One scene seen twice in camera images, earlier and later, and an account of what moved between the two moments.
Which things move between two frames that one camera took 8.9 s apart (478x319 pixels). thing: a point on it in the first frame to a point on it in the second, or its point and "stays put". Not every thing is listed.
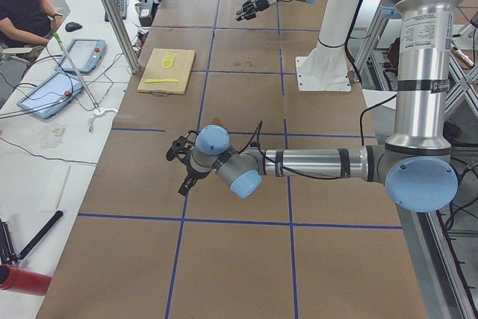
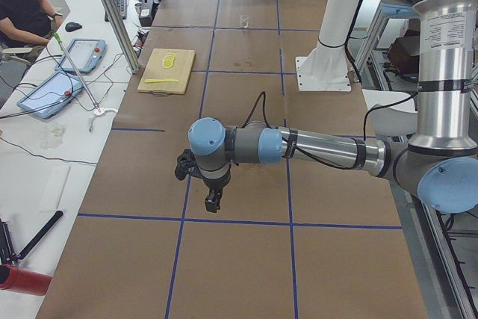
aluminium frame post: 113,18 stays put
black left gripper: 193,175 to 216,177
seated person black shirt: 25,22 stays put
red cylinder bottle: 23,280 stays put
